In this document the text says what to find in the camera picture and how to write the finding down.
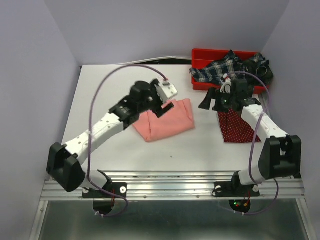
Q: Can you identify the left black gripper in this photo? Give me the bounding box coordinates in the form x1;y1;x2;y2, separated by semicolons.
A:
138;78;173;118

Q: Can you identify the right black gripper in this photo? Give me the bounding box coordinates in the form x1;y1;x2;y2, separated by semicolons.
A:
197;87;236;113

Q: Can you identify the pink pleated skirt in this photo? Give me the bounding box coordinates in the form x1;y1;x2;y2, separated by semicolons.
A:
133;98;195;143

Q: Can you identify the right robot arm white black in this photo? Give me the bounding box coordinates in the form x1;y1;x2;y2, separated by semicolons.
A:
199;79;302;197

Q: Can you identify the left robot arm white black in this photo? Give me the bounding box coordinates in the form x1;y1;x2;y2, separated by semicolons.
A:
46;79;178;197

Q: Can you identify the red polka dot skirt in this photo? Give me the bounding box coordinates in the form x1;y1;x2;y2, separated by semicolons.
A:
217;109;254;144

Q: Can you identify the red plastic bin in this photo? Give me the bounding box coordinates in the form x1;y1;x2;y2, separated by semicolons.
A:
191;48;271;95

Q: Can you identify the plaid navy skirt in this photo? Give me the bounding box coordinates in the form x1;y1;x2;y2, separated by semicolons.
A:
189;49;275;91

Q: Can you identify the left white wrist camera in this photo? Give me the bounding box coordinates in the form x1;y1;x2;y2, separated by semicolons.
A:
155;81;178;104

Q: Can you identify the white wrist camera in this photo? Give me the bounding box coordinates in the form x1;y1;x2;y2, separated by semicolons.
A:
155;81;178;104
220;73;232;94

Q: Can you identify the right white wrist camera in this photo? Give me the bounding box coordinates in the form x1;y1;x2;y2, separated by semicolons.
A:
220;73;232;94

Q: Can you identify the aluminium frame rail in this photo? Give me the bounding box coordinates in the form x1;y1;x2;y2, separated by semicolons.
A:
29;99;308;240

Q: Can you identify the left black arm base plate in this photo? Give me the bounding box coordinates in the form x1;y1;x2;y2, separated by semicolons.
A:
81;171;128;216

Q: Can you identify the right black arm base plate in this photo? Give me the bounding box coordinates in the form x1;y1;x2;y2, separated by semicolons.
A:
211;181;260;215

